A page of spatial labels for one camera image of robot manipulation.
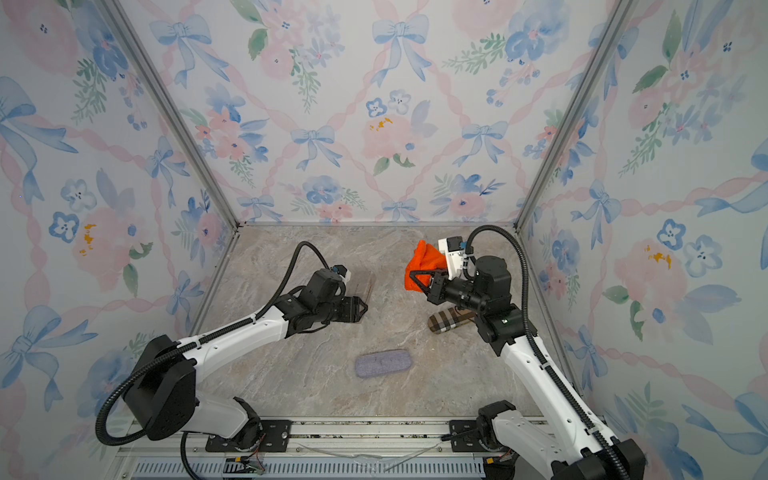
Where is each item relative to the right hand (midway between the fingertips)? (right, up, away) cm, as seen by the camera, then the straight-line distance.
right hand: (414, 274), depth 70 cm
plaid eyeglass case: (+13, -15, +21) cm, 29 cm away
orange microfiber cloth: (+2, +4, -1) cm, 4 cm away
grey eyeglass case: (-15, -4, +16) cm, 22 cm away
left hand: (-14, -10, +15) cm, 22 cm away
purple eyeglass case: (-8, -25, +13) cm, 30 cm away
